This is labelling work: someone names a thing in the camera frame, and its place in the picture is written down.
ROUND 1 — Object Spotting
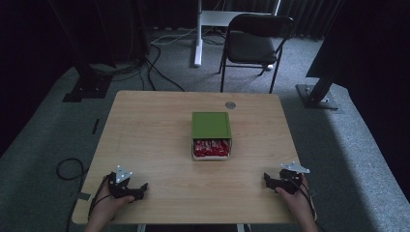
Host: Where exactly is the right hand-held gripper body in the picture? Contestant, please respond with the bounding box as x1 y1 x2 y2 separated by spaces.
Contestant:
278 160 311 195

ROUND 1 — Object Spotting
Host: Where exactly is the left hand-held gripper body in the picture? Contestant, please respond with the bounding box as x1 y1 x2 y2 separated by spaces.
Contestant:
107 164 137 199

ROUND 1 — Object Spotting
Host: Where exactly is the tray of red packets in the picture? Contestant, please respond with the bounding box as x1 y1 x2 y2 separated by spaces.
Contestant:
190 138 233 161

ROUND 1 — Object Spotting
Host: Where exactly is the green box lid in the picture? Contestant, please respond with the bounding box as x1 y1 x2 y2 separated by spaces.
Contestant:
190 111 233 140

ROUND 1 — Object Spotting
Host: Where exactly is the person's right hand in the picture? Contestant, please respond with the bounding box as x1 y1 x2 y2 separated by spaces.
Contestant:
274 175 313 217

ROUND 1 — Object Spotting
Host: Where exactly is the person's left hand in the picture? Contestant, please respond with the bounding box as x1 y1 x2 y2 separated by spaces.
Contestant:
93 175 136 224

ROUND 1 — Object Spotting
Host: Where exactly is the row of red packets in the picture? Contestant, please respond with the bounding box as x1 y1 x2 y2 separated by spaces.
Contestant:
192 138 232 158

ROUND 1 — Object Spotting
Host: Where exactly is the black slanted stand with base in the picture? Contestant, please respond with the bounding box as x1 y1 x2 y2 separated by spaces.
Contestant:
295 38 340 111

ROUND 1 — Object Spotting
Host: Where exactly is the black stand with square base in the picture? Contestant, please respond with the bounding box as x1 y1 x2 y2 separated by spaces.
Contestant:
47 0 114 103

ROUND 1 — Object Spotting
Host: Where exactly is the black folding chair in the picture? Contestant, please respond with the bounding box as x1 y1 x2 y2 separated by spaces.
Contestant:
219 13 296 95

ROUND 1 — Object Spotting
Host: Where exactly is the right hand-held gripper cable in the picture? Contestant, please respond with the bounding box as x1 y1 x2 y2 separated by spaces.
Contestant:
289 176 318 223

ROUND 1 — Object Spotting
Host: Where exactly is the hand-held gripper cable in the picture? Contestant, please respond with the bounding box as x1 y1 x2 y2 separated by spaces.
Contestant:
289 176 318 223
87 176 114 223

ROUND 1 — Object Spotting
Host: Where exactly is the left hand-held gripper cable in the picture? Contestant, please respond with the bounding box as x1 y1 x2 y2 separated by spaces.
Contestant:
87 176 114 223

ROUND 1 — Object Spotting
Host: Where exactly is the black looped floor cable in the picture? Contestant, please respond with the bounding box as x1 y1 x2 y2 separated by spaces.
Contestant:
56 158 85 182

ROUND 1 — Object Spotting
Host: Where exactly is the bundle of floor cables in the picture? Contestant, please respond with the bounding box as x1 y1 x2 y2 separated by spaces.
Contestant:
90 25 226 93

